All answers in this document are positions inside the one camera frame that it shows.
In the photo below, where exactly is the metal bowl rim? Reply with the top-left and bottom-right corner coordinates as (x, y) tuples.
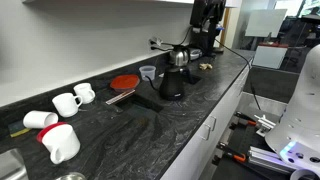
(54, 172), (87, 180)

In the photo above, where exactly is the aluminium extrusion bar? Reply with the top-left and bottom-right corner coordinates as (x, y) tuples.
(248, 146), (295, 174)

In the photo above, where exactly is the white mug lying down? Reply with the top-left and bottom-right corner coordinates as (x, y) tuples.
(23, 110), (58, 129)

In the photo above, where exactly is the white mug red rim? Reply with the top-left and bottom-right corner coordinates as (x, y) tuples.
(36, 122), (81, 164)

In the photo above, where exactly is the crumpled beige paper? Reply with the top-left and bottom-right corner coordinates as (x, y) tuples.
(199, 63), (213, 70)

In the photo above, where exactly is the orange handled clamp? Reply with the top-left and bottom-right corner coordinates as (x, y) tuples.
(216, 142), (246, 162)

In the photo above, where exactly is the white mug back right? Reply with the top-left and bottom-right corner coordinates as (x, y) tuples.
(74, 83), (95, 104)

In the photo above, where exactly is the black power cable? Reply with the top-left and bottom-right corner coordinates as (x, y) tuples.
(214, 38), (263, 111)

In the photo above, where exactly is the wall power outlet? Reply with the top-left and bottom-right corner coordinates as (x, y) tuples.
(148, 37), (162, 48)

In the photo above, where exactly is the white cabinet drawer front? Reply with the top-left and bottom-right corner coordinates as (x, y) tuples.
(160, 67), (249, 180)

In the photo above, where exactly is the black coffee machine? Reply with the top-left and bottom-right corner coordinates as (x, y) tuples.
(190, 0), (226, 57)

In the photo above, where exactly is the pair of chopsticks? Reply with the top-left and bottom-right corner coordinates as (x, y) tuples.
(106, 90), (135, 105)

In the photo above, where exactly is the white mug middle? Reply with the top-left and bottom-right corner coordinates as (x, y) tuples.
(52, 93), (83, 117)

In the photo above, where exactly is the black gooseneck kettle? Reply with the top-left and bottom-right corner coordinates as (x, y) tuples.
(157, 67), (200, 101)

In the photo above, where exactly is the stainless steel kettle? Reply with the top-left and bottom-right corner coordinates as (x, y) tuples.
(169, 45), (190, 67)

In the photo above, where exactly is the stainless steel sink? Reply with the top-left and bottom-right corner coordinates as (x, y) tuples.
(0, 148), (29, 180)

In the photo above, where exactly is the white box red top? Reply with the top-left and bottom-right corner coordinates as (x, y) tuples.
(253, 44), (288, 69)

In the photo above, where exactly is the yellow green sponge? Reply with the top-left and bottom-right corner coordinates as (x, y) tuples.
(8, 121), (30, 138)

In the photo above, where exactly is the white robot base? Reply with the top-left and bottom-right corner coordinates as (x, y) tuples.
(265, 45), (320, 175)

